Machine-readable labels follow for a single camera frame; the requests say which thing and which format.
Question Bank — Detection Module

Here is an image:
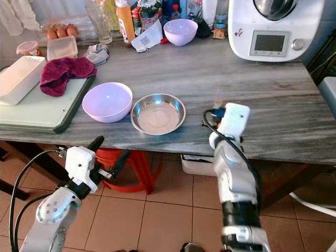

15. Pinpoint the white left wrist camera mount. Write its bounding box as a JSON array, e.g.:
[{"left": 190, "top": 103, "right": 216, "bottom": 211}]
[{"left": 66, "top": 146, "right": 98, "bottom": 184}]

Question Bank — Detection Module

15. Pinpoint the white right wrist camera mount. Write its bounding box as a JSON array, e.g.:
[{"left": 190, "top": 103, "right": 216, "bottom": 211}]
[{"left": 216, "top": 102, "right": 251, "bottom": 140}]

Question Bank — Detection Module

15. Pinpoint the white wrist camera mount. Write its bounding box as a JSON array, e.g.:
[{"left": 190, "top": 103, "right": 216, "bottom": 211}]
[
  {"left": 216, "top": 102, "right": 251, "bottom": 140},
  {"left": 66, "top": 146, "right": 98, "bottom": 184}
]

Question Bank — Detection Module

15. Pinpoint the black crumpled bag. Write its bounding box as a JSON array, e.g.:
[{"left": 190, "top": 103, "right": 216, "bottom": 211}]
[{"left": 194, "top": 18, "right": 212, "bottom": 39}]

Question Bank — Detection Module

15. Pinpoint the lilac plastic bowl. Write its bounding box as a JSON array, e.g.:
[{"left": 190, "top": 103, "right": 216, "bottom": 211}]
[
  {"left": 82, "top": 82, "right": 133, "bottom": 124},
  {"left": 163, "top": 19, "right": 198, "bottom": 47}
]

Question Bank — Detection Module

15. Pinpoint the white plastic storage box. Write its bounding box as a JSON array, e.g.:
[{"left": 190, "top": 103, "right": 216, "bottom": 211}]
[{"left": 181, "top": 154, "right": 218, "bottom": 176}]

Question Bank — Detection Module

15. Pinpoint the orange juice bottle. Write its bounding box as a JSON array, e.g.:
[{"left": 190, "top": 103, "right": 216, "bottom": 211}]
[{"left": 114, "top": 0, "right": 136, "bottom": 48}]

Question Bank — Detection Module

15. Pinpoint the white packet with code print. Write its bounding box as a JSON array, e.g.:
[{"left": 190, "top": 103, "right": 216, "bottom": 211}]
[{"left": 130, "top": 21, "right": 163, "bottom": 53}]

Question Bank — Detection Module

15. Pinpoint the white floor cable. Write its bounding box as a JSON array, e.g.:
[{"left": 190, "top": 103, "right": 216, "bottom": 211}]
[{"left": 289, "top": 192, "right": 336, "bottom": 218}]

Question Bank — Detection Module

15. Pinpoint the colourful snack bag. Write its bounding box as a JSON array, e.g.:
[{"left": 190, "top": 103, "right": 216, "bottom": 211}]
[{"left": 134, "top": 0, "right": 163, "bottom": 29}]

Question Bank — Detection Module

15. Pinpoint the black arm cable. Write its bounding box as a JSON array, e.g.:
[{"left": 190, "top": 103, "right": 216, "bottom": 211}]
[
  {"left": 202, "top": 109, "right": 263, "bottom": 211},
  {"left": 8, "top": 150, "right": 69, "bottom": 252}
]

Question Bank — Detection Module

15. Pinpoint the white kitchen cooking machine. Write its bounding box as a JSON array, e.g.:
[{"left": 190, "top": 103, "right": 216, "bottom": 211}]
[{"left": 228, "top": 0, "right": 323, "bottom": 62}]

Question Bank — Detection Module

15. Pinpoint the clear water bottle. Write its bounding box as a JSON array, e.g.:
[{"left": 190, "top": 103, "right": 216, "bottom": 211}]
[{"left": 214, "top": 0, "right": 232, "bottom": 29}]

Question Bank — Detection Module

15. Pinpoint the long white plastic container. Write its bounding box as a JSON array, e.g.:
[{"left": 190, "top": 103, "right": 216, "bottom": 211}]
[{"left": 0, "top": 55, "right": 46, "bottom": 106}]

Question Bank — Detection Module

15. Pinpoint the red plastic stool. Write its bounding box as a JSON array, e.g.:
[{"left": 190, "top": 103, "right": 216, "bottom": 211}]
[{"left": 96, "top": 148, "right": 155, "bottom": 195}]

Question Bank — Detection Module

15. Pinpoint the clear square plastic container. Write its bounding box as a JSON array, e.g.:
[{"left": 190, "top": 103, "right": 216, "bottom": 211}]
[{"left": 46, "top": 36, "right": 79, "bottom": 61}]

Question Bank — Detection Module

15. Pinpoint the stainless steel bowl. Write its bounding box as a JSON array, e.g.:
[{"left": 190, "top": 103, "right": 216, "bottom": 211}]
[{"left": 131, "top": 93, "right": 187, "bottom": 136}]

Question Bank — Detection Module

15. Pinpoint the small brown box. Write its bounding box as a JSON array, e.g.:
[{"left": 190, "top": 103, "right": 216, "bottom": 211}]
[{"left": 212, "top": 25, "right": 226, "bottom": 40}]

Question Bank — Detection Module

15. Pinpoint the magenta terry towel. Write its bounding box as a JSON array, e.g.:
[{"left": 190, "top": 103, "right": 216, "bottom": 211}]
[{"left": 39, "top": 57, "right": 98, "bottom": 98}]

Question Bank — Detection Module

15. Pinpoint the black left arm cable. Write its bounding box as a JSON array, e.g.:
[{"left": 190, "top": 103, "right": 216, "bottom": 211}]
[{"left": 8, "top": 150, "right": 69, "bottom": 252}]

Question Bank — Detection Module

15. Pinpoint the dark robot foot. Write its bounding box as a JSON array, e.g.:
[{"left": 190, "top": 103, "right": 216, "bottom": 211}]
[{"left": 181, "top": 243, "right": 205, "bottom": 252}]

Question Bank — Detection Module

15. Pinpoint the dark wooden table leg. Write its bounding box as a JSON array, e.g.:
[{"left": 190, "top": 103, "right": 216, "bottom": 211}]
[{"left": 0, "top": 141, "right": 64, "bottom": 201}]

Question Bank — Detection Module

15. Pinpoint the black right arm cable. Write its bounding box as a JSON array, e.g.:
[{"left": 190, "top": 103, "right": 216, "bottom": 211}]
[{"left": 202, "top": 109, "right": 263, "bottom": 211}]

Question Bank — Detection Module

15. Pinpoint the clear drinking glass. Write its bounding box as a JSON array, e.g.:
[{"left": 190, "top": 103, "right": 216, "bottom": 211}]
[{"left": 84, "top": 0, "right": 113, "bottom": 45}]

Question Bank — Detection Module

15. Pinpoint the white cutting board green rim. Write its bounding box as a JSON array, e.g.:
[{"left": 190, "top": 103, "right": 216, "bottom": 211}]
[{"left": 0, "top": 72, "right": 96, "bottom": 134}]

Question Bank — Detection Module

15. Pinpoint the grey crumpled cloth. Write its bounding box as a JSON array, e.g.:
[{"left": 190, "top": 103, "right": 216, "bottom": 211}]
[{"left": 85, "top": 44, "right": 110, "bottom": 67}]

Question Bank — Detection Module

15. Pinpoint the small round pink-lidded tub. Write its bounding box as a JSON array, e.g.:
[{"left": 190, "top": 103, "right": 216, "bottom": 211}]
[{"left": 16, "top": 41, "right": 40, "bottom": 56}]

